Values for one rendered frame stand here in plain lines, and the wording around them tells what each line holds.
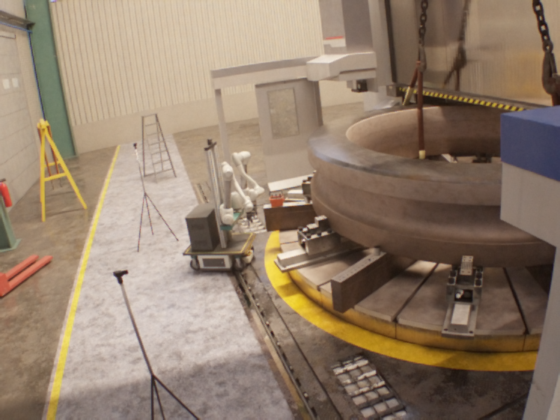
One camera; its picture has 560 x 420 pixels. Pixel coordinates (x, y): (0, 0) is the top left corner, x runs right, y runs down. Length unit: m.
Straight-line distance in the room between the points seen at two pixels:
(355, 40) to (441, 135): 2.42
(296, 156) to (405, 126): 2.59
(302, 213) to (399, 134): 2.64
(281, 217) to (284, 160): 3.12
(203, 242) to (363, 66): 4.41
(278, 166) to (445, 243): 5.69
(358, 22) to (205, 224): 4.69
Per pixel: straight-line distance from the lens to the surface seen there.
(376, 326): 4.87
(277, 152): 9.60
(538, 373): 1.85
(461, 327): 4.31
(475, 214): 4.65
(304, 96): 9.62
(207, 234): 6.39
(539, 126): 1.48
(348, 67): 8.49
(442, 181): 4.44
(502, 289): 5.13
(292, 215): 6.71
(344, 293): 4.62
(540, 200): 1.55
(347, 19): 8.61
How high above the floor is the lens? 2.96
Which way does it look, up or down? 20 degrees down
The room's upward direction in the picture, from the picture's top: 7 degrees counter-clockwise
